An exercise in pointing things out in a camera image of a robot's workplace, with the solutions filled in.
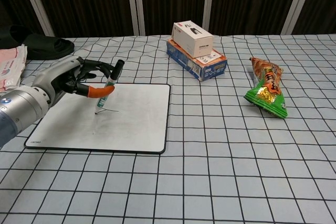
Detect pink white tissue pack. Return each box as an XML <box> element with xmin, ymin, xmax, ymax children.
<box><xmin>0</xmin><ymin>45</ymin><xmax>28</xmax><ymax>93</ymax></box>

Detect green white marker pen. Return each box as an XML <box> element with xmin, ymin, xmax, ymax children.
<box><xmin>94</xmin><ymin>59</ymin><xmax>125</xmax><ymax>115</ymax></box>

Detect green orange snack bag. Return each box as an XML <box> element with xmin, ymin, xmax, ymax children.
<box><xmin>244</xmin><ymin>56</ymin><xmax>289</xmax><ymax>119</ymax></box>

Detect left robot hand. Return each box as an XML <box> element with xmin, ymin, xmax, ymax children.
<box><xmin>31</xmin><ymin>55</ymin><xmax>116</xmax><ymax>108</ymax></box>

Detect white dry-erase board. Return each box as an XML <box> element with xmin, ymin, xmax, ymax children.
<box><xmin>23</xmin><ymin>83</ymin><xmax>171</xmax><ymax>154</ymax></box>

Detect white cardboard box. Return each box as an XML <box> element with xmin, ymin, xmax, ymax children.
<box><xmin>171</xmin><ymin>20</ymin><xmax>214</xmax><ymax>58</ymax></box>

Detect blue orange cardboard box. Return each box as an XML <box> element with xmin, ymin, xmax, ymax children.
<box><xmin>166</xmin><ymin>38</ymin><xmax>228</xmax><ymax>82</ymax></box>

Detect checkered grey tablecloth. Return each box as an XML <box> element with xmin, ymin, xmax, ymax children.
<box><xmin>0</xmin><ymin>34</ymin><xmax>336</xmax><ymax>224</ymax></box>

